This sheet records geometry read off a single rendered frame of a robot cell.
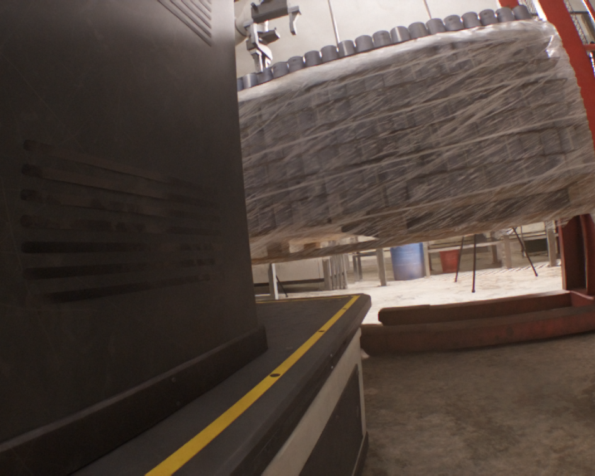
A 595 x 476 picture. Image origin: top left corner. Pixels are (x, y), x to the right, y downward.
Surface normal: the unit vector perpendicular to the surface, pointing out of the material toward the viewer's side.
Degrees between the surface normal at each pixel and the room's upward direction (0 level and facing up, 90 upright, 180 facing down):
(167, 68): 90
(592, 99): 90
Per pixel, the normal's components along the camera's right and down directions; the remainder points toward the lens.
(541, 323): -0.39, -0.01
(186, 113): 0.95, -0.11
